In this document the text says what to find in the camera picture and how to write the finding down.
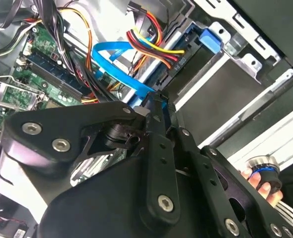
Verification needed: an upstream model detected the hard disk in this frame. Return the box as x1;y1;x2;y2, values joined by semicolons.
121;21;276;149

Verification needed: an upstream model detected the red yellow black disk wire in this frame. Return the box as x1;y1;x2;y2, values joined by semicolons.
126;11;188;84

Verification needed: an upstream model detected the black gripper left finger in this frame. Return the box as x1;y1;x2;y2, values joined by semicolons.
0;91;181;220

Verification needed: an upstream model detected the round black tool blue ring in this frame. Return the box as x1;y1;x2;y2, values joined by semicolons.
245;154;284;197

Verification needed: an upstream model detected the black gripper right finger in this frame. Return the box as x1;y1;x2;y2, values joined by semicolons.
165;98;293;238

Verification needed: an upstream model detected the blue disk wire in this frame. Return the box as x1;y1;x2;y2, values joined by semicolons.
91;41;167;110

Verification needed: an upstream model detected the person's hand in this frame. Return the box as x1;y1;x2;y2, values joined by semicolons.
240;168;284;206

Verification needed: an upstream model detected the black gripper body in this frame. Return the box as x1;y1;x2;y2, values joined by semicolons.
37;156;223;238

